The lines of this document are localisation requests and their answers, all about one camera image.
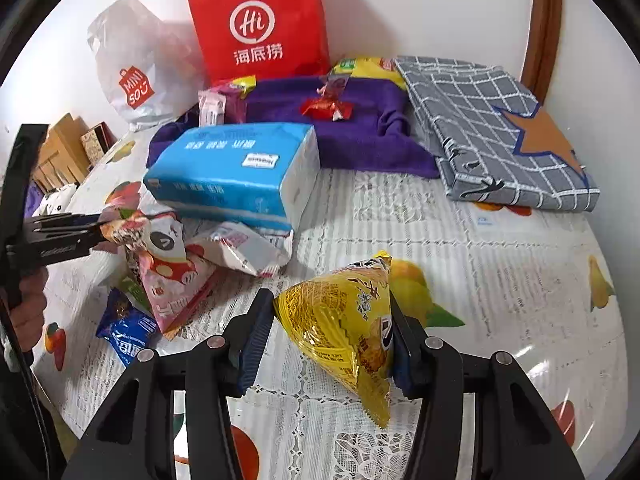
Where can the purple towel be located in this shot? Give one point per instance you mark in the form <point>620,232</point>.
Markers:
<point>360,135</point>

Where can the yellow triangular snack packet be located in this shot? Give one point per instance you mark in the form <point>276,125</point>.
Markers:
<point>330,320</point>

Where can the brown patterned box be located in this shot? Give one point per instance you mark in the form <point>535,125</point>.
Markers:
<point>97,140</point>

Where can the red paper bag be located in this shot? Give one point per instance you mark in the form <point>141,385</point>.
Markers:
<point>255,20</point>

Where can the brown wooden door frame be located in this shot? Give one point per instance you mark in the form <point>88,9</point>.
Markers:
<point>542,25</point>

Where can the white pink snack packet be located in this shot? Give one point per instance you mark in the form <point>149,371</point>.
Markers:
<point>240,247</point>

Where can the blue tissue pack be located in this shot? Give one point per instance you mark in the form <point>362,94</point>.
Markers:
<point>225,170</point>

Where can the fruit print tablecloth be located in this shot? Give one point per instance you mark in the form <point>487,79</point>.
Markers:
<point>500,270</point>

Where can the yellow chip bag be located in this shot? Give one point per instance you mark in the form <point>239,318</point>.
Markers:
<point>365,67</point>

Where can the person's left hand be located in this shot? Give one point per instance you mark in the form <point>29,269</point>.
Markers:
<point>30,305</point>

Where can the pink yellow-edged snack packet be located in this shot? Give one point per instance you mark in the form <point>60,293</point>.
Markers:
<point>212,105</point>

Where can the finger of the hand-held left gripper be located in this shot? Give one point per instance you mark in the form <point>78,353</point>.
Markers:
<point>70,222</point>
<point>95,242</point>

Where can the wooden headboard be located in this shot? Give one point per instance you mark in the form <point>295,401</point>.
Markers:
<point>62,150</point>

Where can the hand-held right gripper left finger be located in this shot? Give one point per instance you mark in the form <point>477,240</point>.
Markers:
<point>255,340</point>

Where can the grey checked cloth with star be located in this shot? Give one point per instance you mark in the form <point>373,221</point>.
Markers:
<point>465,125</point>

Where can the green snack packet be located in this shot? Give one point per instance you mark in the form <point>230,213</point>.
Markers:
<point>131,290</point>

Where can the pink triangular snack packet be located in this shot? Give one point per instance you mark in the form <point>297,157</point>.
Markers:
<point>172,290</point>

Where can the white plastic bag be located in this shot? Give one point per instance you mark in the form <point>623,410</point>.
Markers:
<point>130,60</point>

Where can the white patterned cloth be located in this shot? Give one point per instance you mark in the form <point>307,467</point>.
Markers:
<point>55,200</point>

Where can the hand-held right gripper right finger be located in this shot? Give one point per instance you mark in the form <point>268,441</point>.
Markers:
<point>400,360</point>

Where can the blue cookie packet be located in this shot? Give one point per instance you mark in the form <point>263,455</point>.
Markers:
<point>127,332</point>

